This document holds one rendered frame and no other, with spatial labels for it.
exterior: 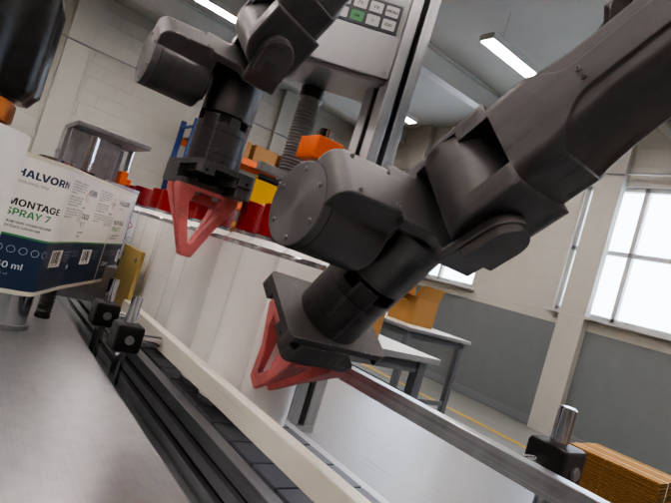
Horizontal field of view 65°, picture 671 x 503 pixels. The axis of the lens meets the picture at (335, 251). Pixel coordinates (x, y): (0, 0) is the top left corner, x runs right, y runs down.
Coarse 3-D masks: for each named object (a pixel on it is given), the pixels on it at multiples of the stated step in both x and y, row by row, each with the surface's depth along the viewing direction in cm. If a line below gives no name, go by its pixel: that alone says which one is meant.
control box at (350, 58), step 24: (384, 0) 67; (408, 0) 67; (336, 24) 67; (336, 48) 67; (360, 48) 67; (384, 48) 67; (312, 72) 70; (336, 72) 68; (360, 72) 67; (384, 72) 67; (360, 96) 74
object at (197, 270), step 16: (224, 224) 65; (208, 240) 64; (192, 256) 64; (208, 256) 64; (192, 272) 64; (208, 272) 64; (176, 288) 65; (192, 288) 64; (176, 304) 64; (192, 304) 64; (176, 320) 64; (192, 320) 64; (176, 336) 63; (160, 352) 64
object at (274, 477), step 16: (144, 352) 64; (160, 368) 59; (176, 368) 60; (176, 384) 54; (192, 400) 51; (208, 416) 47; (224, 416) 49; (224, 432) 45; (240, 432) 46; (240, 448) 42; (256, 448) 43; (256, 464) 40; (272, 464) 41; (272, 480) 38; (288, 480) 39; (352, 480) 43; (288, 496) 36; (304, 496) 37; (368, 496) 40
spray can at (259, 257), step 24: (264, 216) 52; (264, 240) 52; (240, 264) 52; (264, 264) 51; (240, 288) 51; (264, 288) 51; (240, 312) 51; (216, 336) 52; (240, 336) 51; (216, 360) 51; (240, 360) 51; (240, 384) 51
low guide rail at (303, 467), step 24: (144, 312) 68; (168, 336) 58; (192, 360) 52; (216, 384) 47; (240, 408) 43; (264, 432) 39; (288, 432) 39; (288, 456) 36; (312, 456) 35; (312, 480) 34; (336, 480) 32
